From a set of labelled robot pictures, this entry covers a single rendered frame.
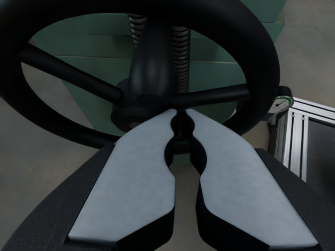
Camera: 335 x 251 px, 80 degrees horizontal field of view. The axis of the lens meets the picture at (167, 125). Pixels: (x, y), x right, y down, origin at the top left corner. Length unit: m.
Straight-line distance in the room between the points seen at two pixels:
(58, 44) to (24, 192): 0.89
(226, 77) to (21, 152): 1.10
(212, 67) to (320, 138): 0.77
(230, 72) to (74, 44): 0.31
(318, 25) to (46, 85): 2.01
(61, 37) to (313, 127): 1.03
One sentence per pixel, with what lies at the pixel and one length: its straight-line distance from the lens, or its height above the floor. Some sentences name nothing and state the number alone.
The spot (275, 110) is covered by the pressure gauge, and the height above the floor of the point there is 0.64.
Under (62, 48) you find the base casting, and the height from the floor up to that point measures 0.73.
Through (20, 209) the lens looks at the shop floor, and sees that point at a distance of 1.21.
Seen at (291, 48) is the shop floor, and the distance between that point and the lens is 1.78.
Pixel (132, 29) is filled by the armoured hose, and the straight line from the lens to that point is 0.24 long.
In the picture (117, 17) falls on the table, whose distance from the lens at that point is 0.26.
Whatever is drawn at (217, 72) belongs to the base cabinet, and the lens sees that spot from 0.46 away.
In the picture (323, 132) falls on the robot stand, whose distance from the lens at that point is 1.14.
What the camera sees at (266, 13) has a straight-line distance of 0.39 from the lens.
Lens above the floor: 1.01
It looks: 63 degrees down
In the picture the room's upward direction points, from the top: 2 degrees clockwise
